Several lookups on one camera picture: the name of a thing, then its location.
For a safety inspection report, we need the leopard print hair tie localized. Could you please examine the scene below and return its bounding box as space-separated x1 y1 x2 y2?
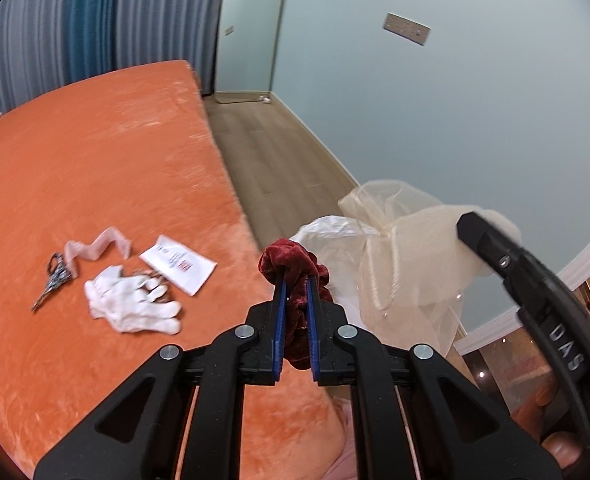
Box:
30 251 75 314

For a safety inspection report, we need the white bin liner bag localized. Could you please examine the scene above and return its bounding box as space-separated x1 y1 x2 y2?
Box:
289 216 379 328

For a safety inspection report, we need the dark red velvet scrunchie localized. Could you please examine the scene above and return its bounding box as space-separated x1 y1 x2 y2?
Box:
258 238 333 370

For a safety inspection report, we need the right hand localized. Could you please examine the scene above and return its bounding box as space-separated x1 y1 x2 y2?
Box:
509 378 584 470

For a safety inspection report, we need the white paper packet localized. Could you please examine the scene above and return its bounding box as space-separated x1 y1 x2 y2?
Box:
140 235 217 296

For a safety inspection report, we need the cream organza gift bag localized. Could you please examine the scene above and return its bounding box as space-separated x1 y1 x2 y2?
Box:
338 180 521 356

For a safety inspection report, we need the orange plush bed cover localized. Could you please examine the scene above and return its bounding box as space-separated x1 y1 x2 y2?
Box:
0 58 351 480

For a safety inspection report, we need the white cotton glove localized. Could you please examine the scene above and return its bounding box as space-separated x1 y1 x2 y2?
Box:
83 266 182 335

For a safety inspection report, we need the grey blue curtain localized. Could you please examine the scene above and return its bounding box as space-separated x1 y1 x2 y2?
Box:
0 0 221 112

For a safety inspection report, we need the bronze wall switch panel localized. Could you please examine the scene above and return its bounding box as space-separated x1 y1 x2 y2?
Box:
383 13 431 46

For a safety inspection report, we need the gold framed floor mirror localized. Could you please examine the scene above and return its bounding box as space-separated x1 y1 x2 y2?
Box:
215 0 284 104

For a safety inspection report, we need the pink mesh ribbon strip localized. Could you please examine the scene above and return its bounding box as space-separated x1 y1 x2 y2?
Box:
63 226 132 278

